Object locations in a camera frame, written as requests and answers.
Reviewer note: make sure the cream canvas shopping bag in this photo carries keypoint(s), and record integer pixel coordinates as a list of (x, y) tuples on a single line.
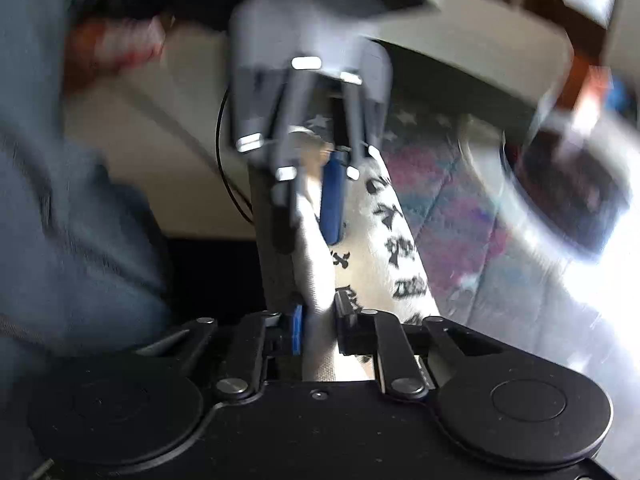
[(395, 240)]

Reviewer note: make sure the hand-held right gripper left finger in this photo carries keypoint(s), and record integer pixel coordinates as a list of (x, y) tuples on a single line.
[(296, 327)]

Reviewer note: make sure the white cardboard box tray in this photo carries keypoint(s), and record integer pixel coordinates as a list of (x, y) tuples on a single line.
[(475, 55)]

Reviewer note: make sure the person's left hand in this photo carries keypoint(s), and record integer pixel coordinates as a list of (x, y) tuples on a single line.
[(115, 47)]

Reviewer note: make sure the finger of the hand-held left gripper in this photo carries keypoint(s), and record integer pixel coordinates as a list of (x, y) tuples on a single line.
[(282, 210), (332, 200)]

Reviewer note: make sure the round black hotplate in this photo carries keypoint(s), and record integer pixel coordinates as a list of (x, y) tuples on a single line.
[(565, 185)]

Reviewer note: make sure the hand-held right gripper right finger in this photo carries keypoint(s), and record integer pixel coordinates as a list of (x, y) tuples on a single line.
[(345, 320)]

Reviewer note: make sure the person's grey jacket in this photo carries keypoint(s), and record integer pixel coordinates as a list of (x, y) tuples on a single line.
[(60, 210)]

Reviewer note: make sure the brown box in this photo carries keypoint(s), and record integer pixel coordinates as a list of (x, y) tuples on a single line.
[(592, 95)]

